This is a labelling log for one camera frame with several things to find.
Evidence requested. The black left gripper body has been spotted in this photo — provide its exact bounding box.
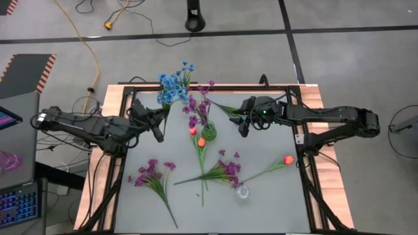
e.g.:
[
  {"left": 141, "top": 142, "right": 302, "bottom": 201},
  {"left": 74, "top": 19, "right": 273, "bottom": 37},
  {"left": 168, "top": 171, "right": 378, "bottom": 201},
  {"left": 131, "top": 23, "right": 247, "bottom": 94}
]
[{"left": 129, "top": 99, "right": 165, "bottom": 144}]

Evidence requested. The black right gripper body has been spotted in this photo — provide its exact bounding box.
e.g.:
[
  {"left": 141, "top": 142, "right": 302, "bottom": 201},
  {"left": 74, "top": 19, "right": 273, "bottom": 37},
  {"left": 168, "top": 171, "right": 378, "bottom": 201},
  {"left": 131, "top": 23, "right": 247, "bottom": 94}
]
[{"left": 238, "top": 95, "right": 282, "bottom": 138}]

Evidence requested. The blue artificial flower bunch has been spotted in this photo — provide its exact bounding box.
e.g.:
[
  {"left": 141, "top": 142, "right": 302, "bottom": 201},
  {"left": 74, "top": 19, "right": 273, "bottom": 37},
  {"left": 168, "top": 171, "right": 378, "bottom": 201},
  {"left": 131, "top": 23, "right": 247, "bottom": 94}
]
[
  {"left": 180, "top": 60, "right": 197, "bottom": 86},
  {"left": 156, "top": 72, "right": 191, "bottom": 135}
]

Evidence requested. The purple artificial flower bunch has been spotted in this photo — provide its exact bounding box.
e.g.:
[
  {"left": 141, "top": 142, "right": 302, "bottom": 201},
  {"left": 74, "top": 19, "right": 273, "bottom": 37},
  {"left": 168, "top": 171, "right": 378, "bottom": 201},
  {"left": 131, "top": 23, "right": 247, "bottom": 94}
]
[
  {"left": 127, "top": 158, "right": 179, "bottom": 229},
  {"left": 182, "top": 80, "right": 244, "bottom": 130},
  {"left": 173, "top": 149, "right": 242, "bottom": 189}
]

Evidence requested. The large clear embossed glass vase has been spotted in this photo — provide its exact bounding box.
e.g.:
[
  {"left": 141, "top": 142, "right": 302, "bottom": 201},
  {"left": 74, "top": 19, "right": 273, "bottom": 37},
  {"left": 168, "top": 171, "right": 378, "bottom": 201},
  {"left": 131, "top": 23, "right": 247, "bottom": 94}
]
[{"left": 235, "top": 185, "right": 251, "bottom": 200}]

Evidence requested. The green glass vase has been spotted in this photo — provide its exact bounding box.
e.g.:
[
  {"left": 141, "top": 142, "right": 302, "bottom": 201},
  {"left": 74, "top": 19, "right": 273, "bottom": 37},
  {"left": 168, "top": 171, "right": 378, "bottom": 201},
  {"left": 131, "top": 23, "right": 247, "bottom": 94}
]
[{"left": 201, "top": 120, "right": 218, "bottom": 142}]

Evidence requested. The black stand base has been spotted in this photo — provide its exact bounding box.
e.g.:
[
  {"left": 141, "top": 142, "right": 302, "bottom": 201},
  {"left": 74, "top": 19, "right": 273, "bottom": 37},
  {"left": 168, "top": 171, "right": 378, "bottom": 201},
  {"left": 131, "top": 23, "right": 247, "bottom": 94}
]
[{"left": 184, "top": 0, "right": 206, "bottom": 33}]

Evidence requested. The large black striped floor mat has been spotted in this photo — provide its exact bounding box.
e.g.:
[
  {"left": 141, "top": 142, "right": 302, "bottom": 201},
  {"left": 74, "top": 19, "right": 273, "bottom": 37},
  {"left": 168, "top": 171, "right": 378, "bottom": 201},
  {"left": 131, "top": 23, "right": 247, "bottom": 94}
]
[{"left": 0, "top": 54, "right": 57, "bottom": 101}]

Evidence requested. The grey stand foot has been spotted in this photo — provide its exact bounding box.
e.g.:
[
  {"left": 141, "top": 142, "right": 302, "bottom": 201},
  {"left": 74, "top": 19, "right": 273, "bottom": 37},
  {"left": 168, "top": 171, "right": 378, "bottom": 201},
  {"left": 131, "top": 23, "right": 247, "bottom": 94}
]
[{"left": 390, "top": 114, "right": 418, "bottom": 134}]

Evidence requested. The backlit laptop keyboard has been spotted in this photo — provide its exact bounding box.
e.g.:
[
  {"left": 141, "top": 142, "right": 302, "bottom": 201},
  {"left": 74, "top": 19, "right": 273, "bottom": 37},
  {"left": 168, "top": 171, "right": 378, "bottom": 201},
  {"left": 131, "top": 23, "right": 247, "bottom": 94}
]
[{"left": 0, "top": 178, "right": 42, "bottom": 229}]

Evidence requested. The small black striped floor mat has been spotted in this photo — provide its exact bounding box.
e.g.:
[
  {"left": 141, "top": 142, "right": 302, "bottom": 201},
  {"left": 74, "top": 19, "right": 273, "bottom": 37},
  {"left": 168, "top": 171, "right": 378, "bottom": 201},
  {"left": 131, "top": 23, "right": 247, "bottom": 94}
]
[{"left": 0, "top": 0, "right": 19, "bottom": 16}]

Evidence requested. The black table frame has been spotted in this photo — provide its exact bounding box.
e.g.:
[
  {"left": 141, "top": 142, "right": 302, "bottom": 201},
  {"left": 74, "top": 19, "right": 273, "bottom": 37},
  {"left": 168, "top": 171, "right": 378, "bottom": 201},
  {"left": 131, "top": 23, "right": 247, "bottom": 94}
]
[{"left": 76, "top": 83, "right": 352, "bottom": 235}]

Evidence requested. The yellow plug cable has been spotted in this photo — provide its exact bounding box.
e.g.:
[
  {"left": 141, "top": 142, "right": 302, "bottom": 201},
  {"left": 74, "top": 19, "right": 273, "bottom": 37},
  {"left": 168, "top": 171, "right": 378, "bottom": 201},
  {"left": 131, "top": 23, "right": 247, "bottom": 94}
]
[{"left": 103, "top": 0, "right": 131, "bottom": 31}]

